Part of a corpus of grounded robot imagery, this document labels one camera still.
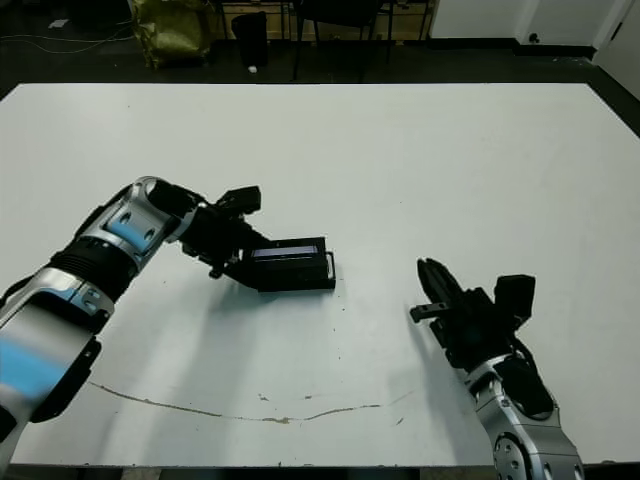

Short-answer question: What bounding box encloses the black box lid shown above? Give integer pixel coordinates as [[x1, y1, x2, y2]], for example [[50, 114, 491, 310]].
[[239, 237, 335, 294]]

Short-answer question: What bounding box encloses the black office chair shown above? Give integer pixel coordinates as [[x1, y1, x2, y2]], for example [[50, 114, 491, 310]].
[[294, 0, 394, 84]]

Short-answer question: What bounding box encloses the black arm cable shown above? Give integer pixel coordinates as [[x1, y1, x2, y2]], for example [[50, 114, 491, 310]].
[[512, 332, 544, 381], [0, 277, 31, 307]]

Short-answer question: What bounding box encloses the light wooden crate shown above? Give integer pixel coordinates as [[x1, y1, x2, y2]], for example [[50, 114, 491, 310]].
[[267, 0, 296, 39], [394, 0, 434, 39]]

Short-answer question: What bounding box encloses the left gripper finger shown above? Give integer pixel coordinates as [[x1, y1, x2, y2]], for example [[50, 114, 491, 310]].
[[241, 221, 274, 249], [224, 259, 263, 294]]

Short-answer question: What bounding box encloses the right wrist camera housing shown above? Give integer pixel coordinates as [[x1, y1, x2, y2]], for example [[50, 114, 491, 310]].
[[493, 273, 537, 321]]

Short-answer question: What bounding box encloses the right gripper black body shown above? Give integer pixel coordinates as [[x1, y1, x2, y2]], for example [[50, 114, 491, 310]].
[[410, 286, 522, 372]]

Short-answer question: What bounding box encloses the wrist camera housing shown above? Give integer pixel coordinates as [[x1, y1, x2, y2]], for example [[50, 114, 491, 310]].
[[493, 273, 537, 321], [215, 185, 263, 216]]

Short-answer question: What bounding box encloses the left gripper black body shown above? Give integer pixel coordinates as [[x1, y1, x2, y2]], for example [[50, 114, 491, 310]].
[[179, 201, 257, 279]]

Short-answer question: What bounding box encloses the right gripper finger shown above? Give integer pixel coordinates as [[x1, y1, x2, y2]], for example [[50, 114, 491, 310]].
[[425, 257, 469, 304], [416, 258, 449, 307]]

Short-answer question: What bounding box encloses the white door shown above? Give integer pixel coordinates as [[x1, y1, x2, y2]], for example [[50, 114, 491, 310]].
[[592, 0, 640, 96]]

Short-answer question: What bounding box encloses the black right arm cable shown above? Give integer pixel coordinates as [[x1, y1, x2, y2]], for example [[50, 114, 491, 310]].
[[512, 332, 544, 381]]

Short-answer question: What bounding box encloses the yellow green bag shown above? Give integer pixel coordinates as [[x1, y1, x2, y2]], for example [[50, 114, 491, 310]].
[[132, 0, 211, 70]]

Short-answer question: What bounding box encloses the black upright case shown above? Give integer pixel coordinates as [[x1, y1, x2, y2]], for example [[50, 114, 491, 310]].
[[232, 12, 269, 70]]

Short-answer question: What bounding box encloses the left wrist camera housing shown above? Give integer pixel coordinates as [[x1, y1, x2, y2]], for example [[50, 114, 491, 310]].
[[215, 185, 263, 216]]

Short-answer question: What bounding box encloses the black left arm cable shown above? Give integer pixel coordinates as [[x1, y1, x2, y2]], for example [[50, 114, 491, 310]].
[[0, 277, 31, 307]]

